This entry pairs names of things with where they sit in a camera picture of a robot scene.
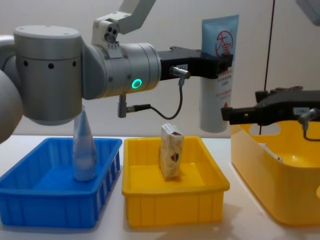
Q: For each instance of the blue plastic bin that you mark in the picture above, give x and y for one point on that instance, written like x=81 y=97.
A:
x=37 y=207

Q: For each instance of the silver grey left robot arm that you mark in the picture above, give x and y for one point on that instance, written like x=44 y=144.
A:
x=50 y=75

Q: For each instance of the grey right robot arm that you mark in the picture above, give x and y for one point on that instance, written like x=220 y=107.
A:
x=310 y=10

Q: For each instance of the cream patterned carton box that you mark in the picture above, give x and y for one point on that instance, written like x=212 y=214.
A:
x=171 y=155

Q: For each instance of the yellow plastic bin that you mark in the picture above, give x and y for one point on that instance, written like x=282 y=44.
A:
x=175 y=207

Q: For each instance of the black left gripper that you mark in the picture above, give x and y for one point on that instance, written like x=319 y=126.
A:
x=185 y=65

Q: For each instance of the pale blue white tube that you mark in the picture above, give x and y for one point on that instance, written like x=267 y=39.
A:
x=215 y=107

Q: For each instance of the large yellow plastic basket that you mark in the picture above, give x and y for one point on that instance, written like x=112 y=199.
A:
x=262 y=187

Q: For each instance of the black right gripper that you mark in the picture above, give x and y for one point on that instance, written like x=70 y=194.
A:
x=280 y=107

